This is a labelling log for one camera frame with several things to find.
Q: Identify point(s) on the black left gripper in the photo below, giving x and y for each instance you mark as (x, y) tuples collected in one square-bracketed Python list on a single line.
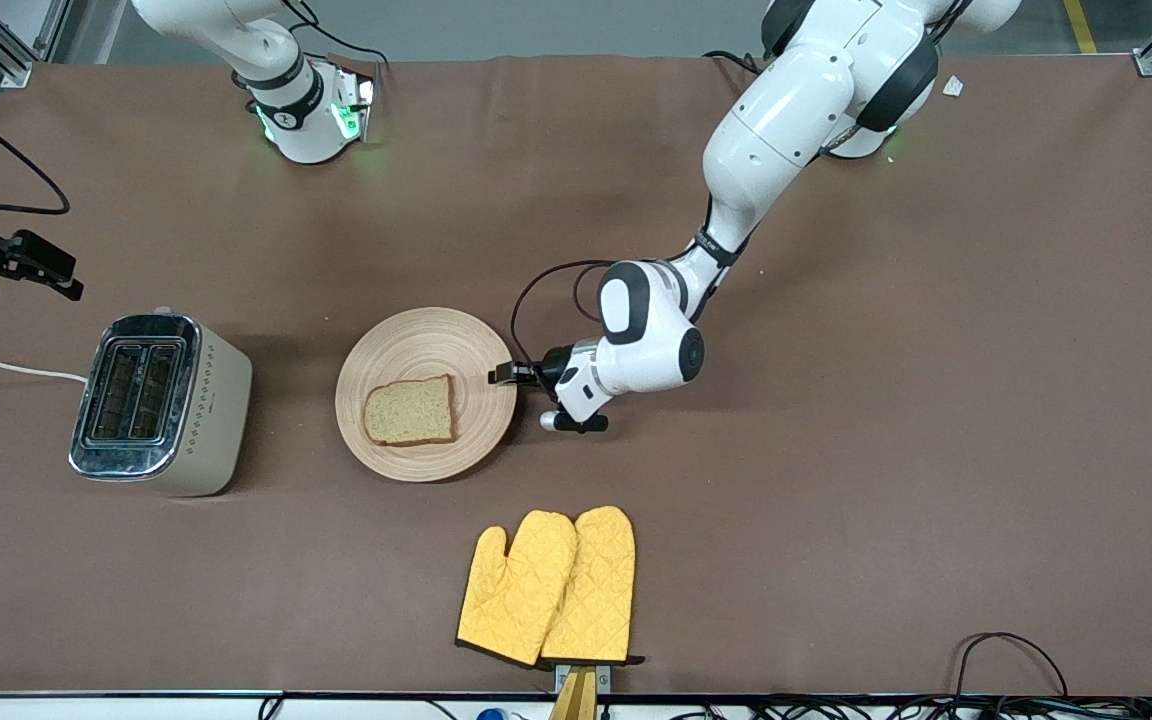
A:
[(552, 363)]

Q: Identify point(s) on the round wooden plate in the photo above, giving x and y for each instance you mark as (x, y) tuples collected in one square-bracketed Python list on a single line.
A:
[(416, 340)]

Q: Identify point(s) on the brown toast slice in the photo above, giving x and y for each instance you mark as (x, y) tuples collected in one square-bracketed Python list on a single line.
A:
[(411, 412)]

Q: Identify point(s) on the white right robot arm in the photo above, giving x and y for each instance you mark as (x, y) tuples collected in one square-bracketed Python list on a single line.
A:
[(301, 110)]

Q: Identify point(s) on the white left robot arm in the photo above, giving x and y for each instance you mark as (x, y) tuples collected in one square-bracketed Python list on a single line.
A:
[(786, 120)]

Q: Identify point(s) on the yellow quilted oven mitt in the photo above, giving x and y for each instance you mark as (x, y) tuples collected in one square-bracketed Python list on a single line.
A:
[(516, 590), (601, 580)]

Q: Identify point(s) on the beige chrome two-slot toaster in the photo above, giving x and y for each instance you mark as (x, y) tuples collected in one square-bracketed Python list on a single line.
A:
[(206, 410)]

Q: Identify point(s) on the brown table cover sheet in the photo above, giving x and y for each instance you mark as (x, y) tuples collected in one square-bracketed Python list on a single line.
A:
[(836, 400)]

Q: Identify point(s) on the small blue cap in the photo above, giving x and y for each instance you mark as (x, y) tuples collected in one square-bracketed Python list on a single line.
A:
[(492, 714)]

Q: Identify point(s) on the small white paper scrap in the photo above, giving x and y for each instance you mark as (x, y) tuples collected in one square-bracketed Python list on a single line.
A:
[(953, 86)]

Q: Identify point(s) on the small metal bracket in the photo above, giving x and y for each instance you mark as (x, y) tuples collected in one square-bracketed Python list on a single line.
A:
[(604, 678)]

